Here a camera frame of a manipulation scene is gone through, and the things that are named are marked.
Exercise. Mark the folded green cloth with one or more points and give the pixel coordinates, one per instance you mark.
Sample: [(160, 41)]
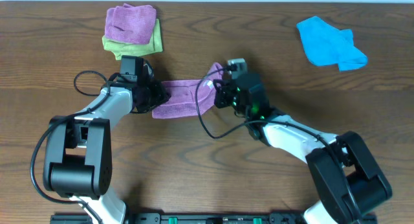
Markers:
[(120, 49)]

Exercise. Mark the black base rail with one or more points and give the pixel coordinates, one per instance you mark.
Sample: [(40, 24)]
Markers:
[(155, 218)]

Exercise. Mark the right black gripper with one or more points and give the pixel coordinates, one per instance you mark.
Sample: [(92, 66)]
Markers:
[(220, 94)]

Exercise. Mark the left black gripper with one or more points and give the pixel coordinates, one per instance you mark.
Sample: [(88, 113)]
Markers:
[(158, 96)]

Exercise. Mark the blue microfiber cloth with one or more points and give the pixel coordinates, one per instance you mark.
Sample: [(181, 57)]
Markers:
[(326, 45)]

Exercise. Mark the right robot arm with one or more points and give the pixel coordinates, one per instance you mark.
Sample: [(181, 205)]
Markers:
[(347, 178)]

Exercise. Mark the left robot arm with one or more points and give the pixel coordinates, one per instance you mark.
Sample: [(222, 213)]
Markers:
[(78, 157)]

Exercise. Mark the purple microfiber cloth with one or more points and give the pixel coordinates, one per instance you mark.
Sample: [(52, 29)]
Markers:
[(182, 100)]

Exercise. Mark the folded purple cloth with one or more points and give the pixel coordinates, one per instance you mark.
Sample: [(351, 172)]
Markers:
[(130, 24)]

